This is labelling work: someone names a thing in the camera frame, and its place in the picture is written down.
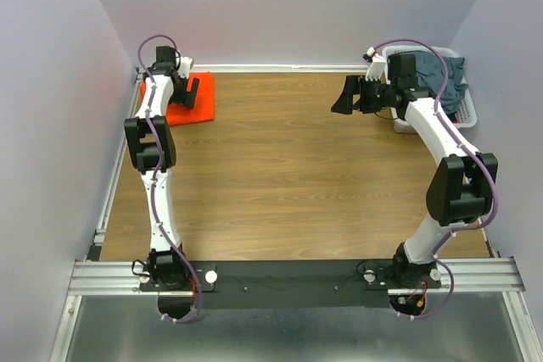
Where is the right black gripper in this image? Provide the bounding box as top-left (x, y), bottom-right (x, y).
top-left (330, 75), bottom-right (395, 114)

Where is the orange t shirt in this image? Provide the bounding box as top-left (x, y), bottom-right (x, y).
top-left (133, 71), bottom-right (216, 129)

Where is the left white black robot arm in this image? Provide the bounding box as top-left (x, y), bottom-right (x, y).
top-left (124, 45), bottom-right (201, 291)

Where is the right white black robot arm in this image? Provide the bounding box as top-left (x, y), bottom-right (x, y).
top-left (331, 47), bottom-right (498, 287)

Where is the grey blue t shirt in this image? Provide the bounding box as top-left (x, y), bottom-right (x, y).
top-left (413, 51), bottom-right (468, 114)

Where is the white laundry basket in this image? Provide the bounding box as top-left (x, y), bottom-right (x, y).
top-left (382, 44), bottom-right (477, 129)

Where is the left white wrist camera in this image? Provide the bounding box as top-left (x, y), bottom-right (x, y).
top-left (177, 56), bottom-right (193, 79)

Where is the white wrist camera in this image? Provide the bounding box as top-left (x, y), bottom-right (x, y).
top-left (365, 54), bottom-right (387, 82)
top-left (177, 56), bottom-right (193, 79)

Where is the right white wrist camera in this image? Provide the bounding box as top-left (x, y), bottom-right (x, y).
top-left (365, 54), bottom-right (387, 82)

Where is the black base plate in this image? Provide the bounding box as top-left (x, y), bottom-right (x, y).
top-left (132, 258), bottom-right (441, 314)

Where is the aluminium frame rail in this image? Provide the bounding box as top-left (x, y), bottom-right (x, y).
top-left (50, 258), bottom-right (542, 361)

